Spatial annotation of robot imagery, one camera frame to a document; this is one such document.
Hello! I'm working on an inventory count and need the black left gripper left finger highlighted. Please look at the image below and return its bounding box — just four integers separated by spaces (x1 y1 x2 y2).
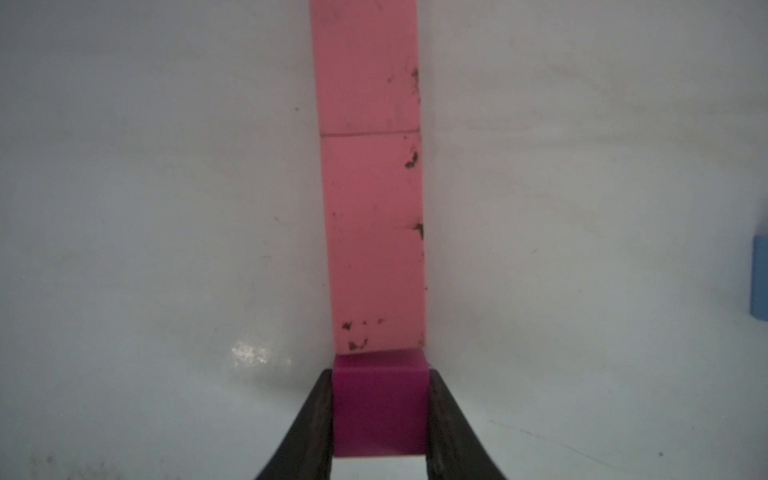
255 369 333 480

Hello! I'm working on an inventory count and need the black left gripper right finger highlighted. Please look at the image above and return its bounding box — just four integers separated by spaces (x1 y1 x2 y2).
426 369 506 480

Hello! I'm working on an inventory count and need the magenta small cube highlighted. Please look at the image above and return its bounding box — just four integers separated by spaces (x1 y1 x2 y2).
332 349 429 458

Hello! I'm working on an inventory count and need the pink rectangular block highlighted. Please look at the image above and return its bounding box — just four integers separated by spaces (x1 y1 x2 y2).
321 132 427 355

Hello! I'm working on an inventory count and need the small blue cube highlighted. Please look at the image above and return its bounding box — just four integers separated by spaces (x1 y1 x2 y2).
750 235 768 321

